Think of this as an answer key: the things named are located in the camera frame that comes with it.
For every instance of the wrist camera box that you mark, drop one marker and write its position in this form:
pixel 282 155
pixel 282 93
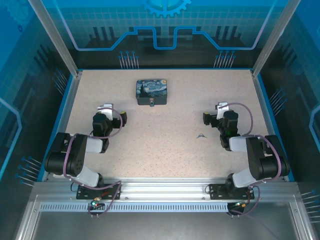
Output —
pixel 105 108
pixel 221 107

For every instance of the aluminium side rail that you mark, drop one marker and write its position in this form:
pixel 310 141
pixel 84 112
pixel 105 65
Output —
pixel 255 80
pixel 77 80

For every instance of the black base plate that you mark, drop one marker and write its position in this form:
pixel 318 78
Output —
pixel 112 193
pixel 217 192

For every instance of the starry night tin box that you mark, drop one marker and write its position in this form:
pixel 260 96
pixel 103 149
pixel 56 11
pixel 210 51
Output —
pixel 151 90

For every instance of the small LED connector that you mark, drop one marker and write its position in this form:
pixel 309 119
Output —
pixel 241 204
pixel 95 203

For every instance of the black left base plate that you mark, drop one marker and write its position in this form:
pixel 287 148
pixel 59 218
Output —
pixel 112 193

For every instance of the small teal padlock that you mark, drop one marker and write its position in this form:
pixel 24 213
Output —
pixel 151 102

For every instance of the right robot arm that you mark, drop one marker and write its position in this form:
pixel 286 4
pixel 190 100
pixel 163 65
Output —
pixel 255 160

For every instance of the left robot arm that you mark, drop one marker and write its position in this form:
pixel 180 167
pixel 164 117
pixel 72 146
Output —
pixel 75 160

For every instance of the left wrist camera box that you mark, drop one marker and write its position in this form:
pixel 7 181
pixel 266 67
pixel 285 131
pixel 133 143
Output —
pixel 105 108

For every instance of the aluminium front rail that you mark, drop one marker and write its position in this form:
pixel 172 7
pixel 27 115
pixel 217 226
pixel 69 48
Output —
pixel 162 186

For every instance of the grey metal sheet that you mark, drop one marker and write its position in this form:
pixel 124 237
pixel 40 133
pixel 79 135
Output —
pixel 162 225

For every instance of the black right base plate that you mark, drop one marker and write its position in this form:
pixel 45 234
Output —
pixel 217 192

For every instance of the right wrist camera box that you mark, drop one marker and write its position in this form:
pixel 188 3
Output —
pixel 221 107

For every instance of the aluminium frame post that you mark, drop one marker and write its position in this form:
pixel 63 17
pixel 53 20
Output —
pixel 274 37
pixel 58 37

